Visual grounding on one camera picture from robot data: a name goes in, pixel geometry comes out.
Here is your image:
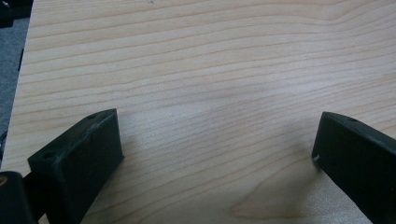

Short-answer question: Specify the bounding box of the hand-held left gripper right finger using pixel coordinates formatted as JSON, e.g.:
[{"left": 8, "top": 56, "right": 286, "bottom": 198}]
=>
[{"left": 311, "top": 111, "right": 396, "bottom": 224}]

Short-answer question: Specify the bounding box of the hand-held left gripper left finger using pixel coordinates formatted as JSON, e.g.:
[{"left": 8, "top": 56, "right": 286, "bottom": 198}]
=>
[{"left": 27, "top": 108, "right": 125, "bottom": 224}]

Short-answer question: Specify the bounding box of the black stand base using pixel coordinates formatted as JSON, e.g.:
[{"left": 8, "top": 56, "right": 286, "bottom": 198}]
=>
[{"left": 0, "top": 0, "right": 35, "bottom": 30}]

